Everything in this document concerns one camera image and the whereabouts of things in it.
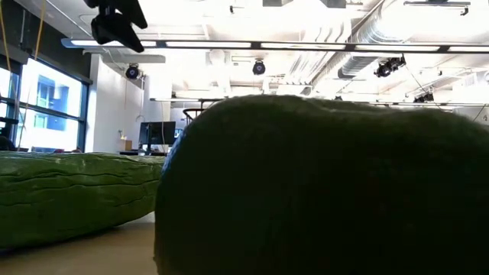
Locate yellow hanging cable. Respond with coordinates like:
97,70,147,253
15,0,47,152
0,0,11,73

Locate silver ventilation duct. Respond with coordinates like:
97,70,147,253
335,0,432,79

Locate black ceiling spotlight cluster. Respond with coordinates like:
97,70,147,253
413,91,436,104
373,56,407,79

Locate green cucumber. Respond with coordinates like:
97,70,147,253
0,150,166,251

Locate dark green vegetable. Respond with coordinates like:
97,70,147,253
154,94,489,275

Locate black hanging camera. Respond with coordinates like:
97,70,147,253
125,63,141,80
251,59,267,76

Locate black computer monitor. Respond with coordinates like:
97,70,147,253
138,121,177,152

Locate large office window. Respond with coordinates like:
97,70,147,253
0,57,92,154

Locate black ceiling track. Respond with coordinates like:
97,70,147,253
403,0,471,16

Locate long black light bar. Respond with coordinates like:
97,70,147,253
60,37,489,54

